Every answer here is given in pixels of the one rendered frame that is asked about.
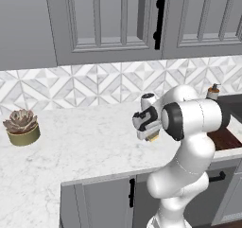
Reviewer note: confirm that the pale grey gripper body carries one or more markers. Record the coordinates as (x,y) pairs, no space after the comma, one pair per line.
(147,133)

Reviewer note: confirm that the grey base drawer front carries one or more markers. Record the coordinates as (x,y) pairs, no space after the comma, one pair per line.
(225,168)

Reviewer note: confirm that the grey wall cupboard door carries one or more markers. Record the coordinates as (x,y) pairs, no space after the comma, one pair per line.
(204,20)
(107,23)

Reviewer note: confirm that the yellow sponge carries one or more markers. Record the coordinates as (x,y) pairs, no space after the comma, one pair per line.
(154,139)

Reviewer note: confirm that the plain grey wall cupboard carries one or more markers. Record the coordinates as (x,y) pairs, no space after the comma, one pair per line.
(25,26)

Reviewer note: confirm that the dark sink basin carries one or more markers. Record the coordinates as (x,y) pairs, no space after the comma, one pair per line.
(232,106)

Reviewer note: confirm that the grey base cupboard door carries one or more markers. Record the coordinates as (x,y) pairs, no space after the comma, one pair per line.
(100,203)
(230,203)

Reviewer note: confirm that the soap dispenser bottle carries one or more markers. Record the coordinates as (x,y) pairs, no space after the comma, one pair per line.
(213,92)

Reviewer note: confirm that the succulent in olive pot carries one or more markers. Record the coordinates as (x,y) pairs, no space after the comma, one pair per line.
(21,126)

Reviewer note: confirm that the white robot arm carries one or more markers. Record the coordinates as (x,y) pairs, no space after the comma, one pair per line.
(189,162)

